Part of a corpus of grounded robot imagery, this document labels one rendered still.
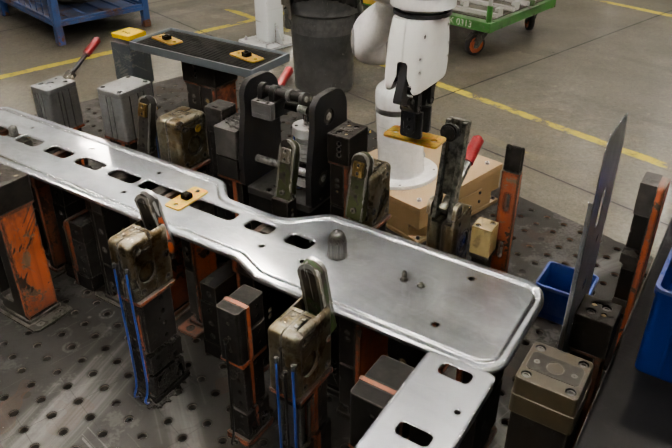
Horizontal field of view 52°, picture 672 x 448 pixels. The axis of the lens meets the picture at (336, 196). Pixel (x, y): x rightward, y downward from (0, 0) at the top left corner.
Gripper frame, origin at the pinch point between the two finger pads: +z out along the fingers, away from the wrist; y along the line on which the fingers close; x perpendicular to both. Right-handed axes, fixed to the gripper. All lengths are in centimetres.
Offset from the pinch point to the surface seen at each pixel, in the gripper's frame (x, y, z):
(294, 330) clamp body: -4.7, 23.5, 23.0
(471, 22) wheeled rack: -146, -387, 102
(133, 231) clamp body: -41, 18, 23
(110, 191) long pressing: -61, 6, 27
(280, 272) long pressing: -17.9, 9.2, 27.5
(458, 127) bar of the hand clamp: 0.4, -14.9, 6.7
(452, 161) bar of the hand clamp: -0.1, -15.1, 13.0
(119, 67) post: -97, -30, 20
